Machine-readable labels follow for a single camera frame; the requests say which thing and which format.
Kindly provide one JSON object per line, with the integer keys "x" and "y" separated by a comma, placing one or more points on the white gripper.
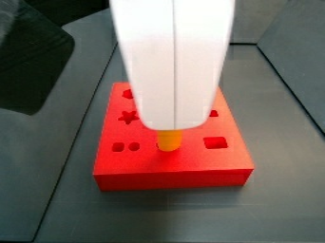
{"x": 173, "y": 42}

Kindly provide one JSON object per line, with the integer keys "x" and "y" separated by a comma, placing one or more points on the yellow oval peg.
{"x": 169, "y": 140}

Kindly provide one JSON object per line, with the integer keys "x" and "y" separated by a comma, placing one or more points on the red shape sorter board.
{"x": 212, "y": 159}

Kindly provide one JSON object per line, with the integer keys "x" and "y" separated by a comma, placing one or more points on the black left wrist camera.
{"x": 35, "y": 48}

